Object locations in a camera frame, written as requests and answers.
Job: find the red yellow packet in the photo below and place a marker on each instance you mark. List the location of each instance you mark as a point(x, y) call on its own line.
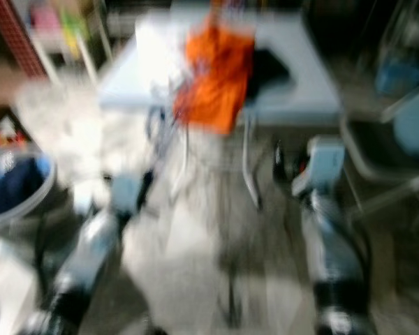
point(8, 132)

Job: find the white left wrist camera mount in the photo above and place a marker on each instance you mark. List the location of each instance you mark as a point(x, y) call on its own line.
point(126, 195)

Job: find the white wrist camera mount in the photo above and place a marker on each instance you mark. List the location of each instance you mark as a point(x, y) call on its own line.
point(126, 195)
point(321, 164)

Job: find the navy garment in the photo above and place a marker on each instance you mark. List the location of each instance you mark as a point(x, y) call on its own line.
point(14, 188)

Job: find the light blue pillow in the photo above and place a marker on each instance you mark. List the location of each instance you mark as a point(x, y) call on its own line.
point(415, 132)

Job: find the white shelf rack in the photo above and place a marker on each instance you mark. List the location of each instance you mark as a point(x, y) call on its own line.
point(59, 35)

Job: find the grey round laundry basket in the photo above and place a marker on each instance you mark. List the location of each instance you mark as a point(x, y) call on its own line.
point(47, 197)

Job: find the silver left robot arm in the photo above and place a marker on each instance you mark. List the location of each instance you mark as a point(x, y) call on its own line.
point(91, 251)

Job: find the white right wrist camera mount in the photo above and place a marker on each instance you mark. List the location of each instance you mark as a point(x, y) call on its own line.
point(321, 164)

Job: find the light blue plastic basket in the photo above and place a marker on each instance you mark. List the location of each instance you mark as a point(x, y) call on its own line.
point(399, 77)

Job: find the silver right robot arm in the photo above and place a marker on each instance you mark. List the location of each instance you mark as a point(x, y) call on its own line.
point(328, 251)

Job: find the orange shirt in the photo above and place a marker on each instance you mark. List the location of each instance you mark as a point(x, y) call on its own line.
point(216, 77)

